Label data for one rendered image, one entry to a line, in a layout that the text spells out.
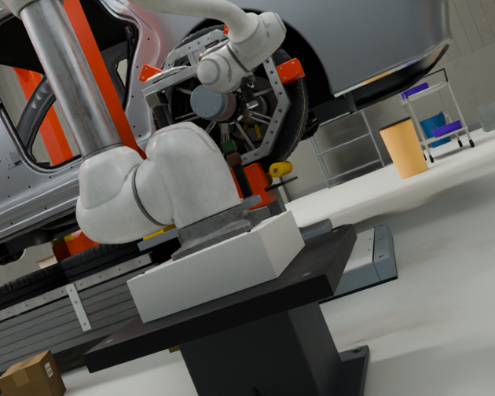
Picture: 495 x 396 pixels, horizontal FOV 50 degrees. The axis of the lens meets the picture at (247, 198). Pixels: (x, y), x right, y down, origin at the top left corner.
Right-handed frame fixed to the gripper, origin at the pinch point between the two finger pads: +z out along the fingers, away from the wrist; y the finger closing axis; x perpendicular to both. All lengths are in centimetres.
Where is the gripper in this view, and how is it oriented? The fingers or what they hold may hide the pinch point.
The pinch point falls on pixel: (243, 85)
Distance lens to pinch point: 193.7
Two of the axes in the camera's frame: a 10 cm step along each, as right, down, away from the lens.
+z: 2.4, -1.1, 9.7
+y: 9.0, -3.6, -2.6
